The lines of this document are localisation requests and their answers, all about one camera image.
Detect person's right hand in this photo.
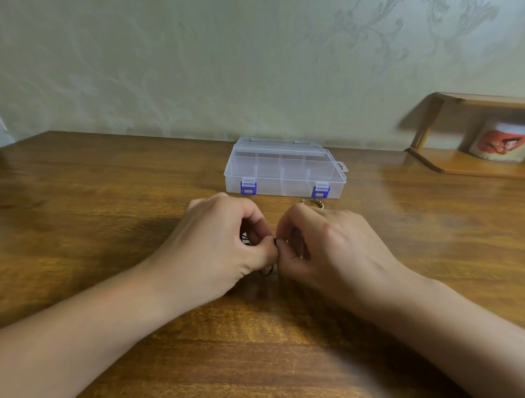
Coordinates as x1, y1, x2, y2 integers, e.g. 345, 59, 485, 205
275, 202, 423, 317

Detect person's left hand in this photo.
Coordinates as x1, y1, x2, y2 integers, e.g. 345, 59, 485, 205
143, 192, 279, 313

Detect clear plastic organizer box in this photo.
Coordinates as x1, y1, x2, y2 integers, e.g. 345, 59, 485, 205
224, 137, 349, 200

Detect person's right forearm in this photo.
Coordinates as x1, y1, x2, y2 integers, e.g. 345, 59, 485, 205
373, 274, 525, 398

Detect person's left forearm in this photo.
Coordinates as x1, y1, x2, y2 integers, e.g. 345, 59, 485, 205
0, 261, 194, 398

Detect wooden shelf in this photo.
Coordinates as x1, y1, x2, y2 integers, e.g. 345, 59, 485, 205
405, 92, 525, 180

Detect white printed mug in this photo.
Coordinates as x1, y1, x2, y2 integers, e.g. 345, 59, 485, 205
468, 120, 525, 162

